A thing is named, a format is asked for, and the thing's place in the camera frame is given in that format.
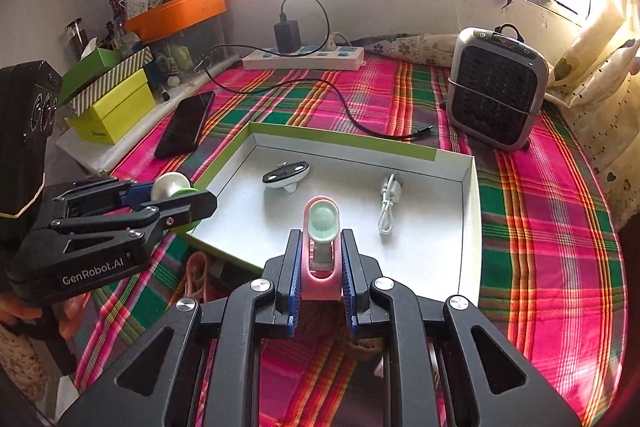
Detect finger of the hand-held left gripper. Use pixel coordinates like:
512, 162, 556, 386
47, 178, 157, 219
47, 191, 219, 260

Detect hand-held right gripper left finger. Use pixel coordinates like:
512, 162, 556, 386
57, 229, 306, 427

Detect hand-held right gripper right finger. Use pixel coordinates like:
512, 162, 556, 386
340, 229, 583, 427

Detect pink clip with green pad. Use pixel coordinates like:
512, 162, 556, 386
301, 196, 346, 300

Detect white green spool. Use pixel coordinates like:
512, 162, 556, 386
151, 173, 213, 235

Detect white cardboard box green rim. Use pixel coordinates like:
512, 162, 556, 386
180, 122, 483, 303

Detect person's left hand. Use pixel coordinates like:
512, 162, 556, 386
0, 289, 91, 340

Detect pink rubber loop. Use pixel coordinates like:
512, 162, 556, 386
185, 251, 216, 304

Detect black smartphone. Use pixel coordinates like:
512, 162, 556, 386
154, 91, 217, 160

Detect lime green box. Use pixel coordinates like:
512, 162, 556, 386
66, 69, 157, 145

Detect black oval holder white dots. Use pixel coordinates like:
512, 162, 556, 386
262, 162, 312, 194

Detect dark green tissue box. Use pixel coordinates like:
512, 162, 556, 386
57, 48, 123, 108

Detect striped cardboard box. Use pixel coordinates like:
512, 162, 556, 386
65, 47, 153, 115

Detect glass jar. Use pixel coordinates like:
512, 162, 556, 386
64, 18, 90, 58

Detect orange storage box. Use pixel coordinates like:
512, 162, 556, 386
125, 0, 227, 42

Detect white power strip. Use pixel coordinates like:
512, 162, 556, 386
242, 46, 366, 72

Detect black charger adapter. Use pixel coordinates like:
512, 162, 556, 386
273, 20, 302, 56

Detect pink green plaid blanket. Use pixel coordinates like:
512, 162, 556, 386
75, 52, 628, 427

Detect white power plug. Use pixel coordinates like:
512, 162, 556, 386
320, 32, 353, 52

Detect grey fan heater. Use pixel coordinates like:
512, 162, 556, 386
445, 24, 550, 152

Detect floral pillow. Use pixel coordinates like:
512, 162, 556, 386
352, 33, 461, 68

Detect cream heart print curtain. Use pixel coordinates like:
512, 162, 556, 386
542, 0, 640, 228

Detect white coiled cable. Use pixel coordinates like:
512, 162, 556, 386
377, 172, 403, 237

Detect black charging cable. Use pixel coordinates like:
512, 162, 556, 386
200, 0, 436, 141

